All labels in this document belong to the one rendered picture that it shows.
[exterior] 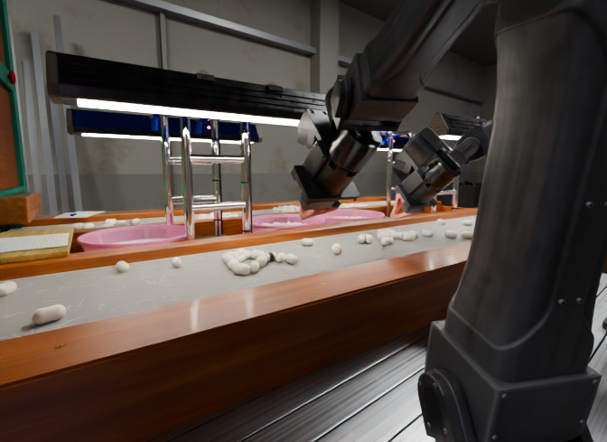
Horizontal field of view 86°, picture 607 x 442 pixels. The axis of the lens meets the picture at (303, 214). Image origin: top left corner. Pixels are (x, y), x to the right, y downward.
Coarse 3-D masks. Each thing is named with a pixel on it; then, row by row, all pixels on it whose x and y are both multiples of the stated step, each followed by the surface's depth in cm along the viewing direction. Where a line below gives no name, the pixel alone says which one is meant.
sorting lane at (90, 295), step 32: (416, 224) 116; (448, 224) 116; (192, 256) 73; (320, 256) 73; (352, 256) 73; (384, 256) 73; (32, 288) 53; (64, 288) 53; (96, 288) 53; (128, 288) 53; (160, 288) 53; (192, 288) 53; (224, 288) 53; (0, 320) 42; (32, 320) 42; (64, 320) 42; (96, 320) 42
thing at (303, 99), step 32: (64, 64) 50; (96, 64) 52; (128, 64) 55; (64, 96) 49; (96, 96) 50; (128, 96) 53; (160, 96) 55; (192, 96) 59; (224, 96) 62; (256, 96) 66; (288, 96) 71; (320, 96) 77
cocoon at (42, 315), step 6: (54, 306) 42; (60, 306) 42; (36, 312) 40; (42, 312) 40; (48, 312) 41; (54, 312) 41; (60, 312) 42; (36, 318) 40; (42, 318) 40; (48, 318) 41; (54, 318) 41; (60, 318) 42
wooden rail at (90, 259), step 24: (408, 216) 119; (432, 216) 122; (456, 216) 131; (192, 240) 78; (216, 240) 78; (240, 240) 80; (264, 240) 84; (288, 240) 88; (0, 264) 58; (24, 264) 58; (48, 264) 60; (72, 264) 62; (96, 264) 64
